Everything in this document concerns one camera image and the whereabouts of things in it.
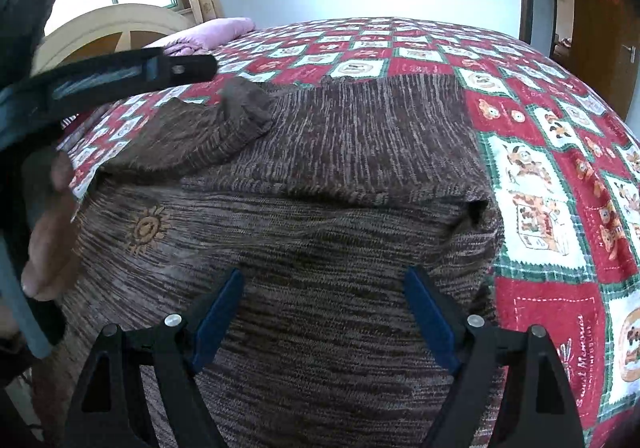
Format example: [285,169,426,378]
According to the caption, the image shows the person's left hand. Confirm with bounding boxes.
[22,150,83,301]

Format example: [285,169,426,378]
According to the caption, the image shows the red bear printed bed cover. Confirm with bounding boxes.
[55,17,640,448]

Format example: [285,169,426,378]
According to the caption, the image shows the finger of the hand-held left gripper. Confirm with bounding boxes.
[30,48,218,121]

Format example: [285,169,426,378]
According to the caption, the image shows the cream wooden headboard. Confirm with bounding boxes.
[32,3,196,76]

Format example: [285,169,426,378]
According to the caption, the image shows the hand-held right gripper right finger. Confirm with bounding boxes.
[404,266,586,448]

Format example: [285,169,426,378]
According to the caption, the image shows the folded pink blanket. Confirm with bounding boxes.
[145,18,256,56]

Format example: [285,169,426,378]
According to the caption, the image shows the brown knit sweater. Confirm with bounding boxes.
[30,73,506,448]

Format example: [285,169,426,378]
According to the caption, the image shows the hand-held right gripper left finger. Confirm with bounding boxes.
[62,269,246,448]

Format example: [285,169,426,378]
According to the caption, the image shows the brown wooden door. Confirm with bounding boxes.
[570,0,640,121]

